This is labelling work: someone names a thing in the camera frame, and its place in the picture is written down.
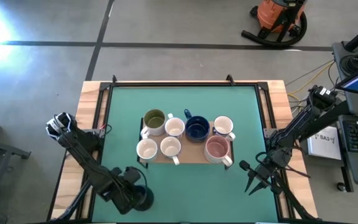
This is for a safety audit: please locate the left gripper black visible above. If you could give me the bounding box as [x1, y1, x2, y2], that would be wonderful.
[99, 166, 144, 215]

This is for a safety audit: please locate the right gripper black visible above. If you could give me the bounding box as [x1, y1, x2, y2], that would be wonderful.
[244, 160, 281, 197]

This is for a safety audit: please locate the navy blue mug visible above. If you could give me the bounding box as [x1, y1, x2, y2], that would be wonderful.
[183, 108, 211, 143]
[134, 184, 155, 212]

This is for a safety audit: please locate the plain white mug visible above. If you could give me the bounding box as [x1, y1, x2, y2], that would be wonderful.
[135, 138, 159, 163]

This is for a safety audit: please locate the large pink mug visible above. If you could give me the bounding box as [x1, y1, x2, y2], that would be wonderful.
[203, 134, 234, 167]

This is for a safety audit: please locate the white mug blue floral print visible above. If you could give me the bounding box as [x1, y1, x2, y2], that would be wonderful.
[213, 115, 237, 142]

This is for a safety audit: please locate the white mug olive inside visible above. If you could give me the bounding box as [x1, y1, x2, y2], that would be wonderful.
[140, 108, 168, 140]

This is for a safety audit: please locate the white mug red lattice print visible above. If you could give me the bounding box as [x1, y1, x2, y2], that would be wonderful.
[164, 113, 186, 140]

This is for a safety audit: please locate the green table mat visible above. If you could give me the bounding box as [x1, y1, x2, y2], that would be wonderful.
[91, 85, 280, 223]

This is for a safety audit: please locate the white printed booklet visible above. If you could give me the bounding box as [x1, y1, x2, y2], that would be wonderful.
[306, 125, 342, 161]

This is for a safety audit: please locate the black diagonal support bar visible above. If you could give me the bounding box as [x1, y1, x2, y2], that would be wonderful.
[299, 100, 351, 141]

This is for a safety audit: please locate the orange shop vacuum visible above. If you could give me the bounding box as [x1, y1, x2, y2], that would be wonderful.
[249, 0, 307, 40]

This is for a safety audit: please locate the yellow cable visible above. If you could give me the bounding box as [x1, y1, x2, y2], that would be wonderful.
[287, 60, 336, 108]

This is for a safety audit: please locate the black vacuum hose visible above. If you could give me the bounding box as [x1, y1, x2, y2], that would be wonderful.
[241, 12, 309, 49]

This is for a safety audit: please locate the coiled black cable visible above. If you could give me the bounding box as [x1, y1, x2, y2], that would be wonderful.
[339, 53, 358, 76]

